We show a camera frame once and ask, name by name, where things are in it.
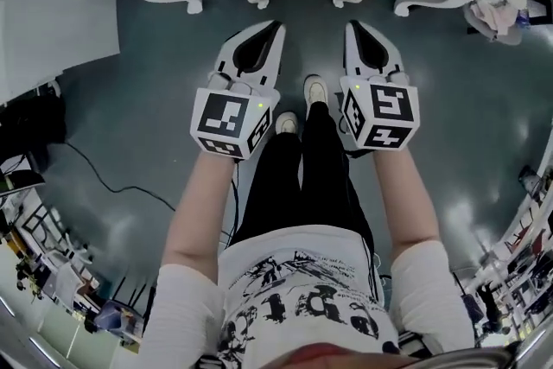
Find person's left hand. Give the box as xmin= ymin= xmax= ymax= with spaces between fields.
xmin=208 ymin=72 xmax=261 ymax=95

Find white cabinet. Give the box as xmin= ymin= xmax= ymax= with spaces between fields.
xmin=0 ymin=0 xmax=123 ymax=105

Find person's left forearm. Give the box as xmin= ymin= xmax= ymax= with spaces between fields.
xmin=161 ymin=150 xmax=239 ymax=287

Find person's right forearm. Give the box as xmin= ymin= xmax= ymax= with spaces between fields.
xmin=370 ymin=147 xmax=442 ymax=258

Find person's right hand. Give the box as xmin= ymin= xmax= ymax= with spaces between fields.
xmin=366 ymin=71 xmax=410 ymax=87

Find person's right white shoe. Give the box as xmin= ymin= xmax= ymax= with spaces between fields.
xmin=302 ymin=73 xmax=328 ymax=108

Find black floor cable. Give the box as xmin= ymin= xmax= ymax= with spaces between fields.
xmin=63 ymin=139 xmax=177 ymax=212

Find pink cloth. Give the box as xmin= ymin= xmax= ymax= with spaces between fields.
xmin=470 ymin=0 xmax=519 ymax=41

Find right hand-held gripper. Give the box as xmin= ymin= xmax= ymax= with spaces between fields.
xmin=339 ymin=20 xmax=421 ymax=151

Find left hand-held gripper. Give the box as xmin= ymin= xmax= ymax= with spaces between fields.
xmin=189 ymin=19 xmax=289 ymax=162

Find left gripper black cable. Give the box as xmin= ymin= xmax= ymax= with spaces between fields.
xmin=222 ymin=158 xmax=241 ymax=247

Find person's white printed shirt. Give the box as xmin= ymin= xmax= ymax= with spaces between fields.
xmin=139 ymin=226 xmax=476 ymax=369

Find person's left white shoe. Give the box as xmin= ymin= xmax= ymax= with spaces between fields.
xmin=274 ymin=111 xmax=300 ymax=136

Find white basket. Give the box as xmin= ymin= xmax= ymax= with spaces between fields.
xmin=463 ymin=0 xmax=524 ymax=47

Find person's black trousers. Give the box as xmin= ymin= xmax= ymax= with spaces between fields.
xmin=227 ymin=100 xmax=375 ymax=248

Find person's white shoe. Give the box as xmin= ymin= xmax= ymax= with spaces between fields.
xmin=274 ymin=111 xmax=300 ymax=136
xmin=302 ymin=73 xmax=328 ymax=108

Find black bag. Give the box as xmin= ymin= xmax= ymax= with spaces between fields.
xmin=0 ymin=92 xmax=67 ymax=172

